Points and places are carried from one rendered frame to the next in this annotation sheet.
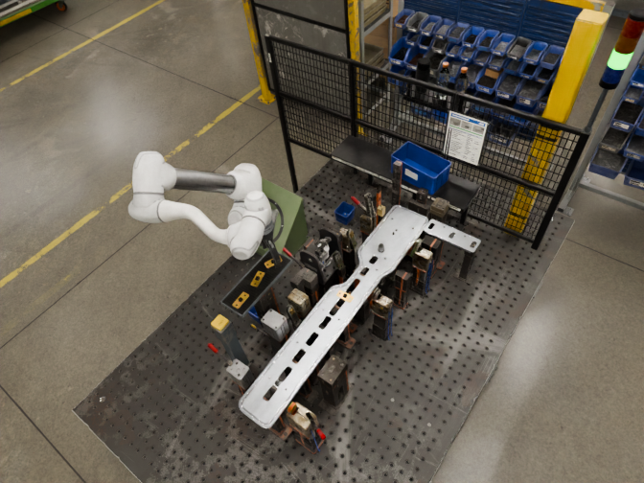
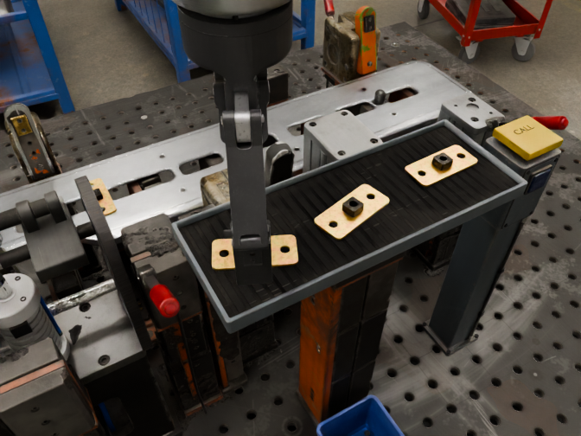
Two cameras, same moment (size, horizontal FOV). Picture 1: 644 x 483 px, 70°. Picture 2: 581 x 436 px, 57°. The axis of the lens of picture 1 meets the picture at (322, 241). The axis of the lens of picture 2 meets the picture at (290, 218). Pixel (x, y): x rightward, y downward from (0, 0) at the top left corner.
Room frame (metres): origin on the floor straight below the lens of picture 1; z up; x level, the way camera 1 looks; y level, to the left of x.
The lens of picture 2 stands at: (1.65, 0.39, 1.56)
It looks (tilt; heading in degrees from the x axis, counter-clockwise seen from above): 46 degrees down; 198
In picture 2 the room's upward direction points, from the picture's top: straight up
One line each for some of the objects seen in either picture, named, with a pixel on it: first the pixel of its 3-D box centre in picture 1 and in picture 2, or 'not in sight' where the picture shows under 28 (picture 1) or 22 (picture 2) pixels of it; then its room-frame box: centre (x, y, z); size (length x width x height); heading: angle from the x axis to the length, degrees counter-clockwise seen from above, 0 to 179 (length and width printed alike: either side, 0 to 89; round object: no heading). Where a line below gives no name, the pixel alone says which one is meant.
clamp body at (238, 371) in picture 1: (245, 384); (450, 189); (0.87, 0.44, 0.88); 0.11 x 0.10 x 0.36; 48
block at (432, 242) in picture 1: (428, 257); not in sight; (1.47, -0.58, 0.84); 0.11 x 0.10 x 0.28; 48
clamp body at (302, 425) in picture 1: (306, 427); (344, 99); (0.63, 0.18, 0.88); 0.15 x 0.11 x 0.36; 48
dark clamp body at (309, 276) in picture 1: (310, 294); (175, 326); (1.30, 0.09, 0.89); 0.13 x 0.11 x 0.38; 48
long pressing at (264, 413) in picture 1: (344, 300); (109, 193); (1.18, -0.07, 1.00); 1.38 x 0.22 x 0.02; 138
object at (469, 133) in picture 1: (464, 138); not in sight; (1.89, -0.83, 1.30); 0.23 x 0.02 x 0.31; 48
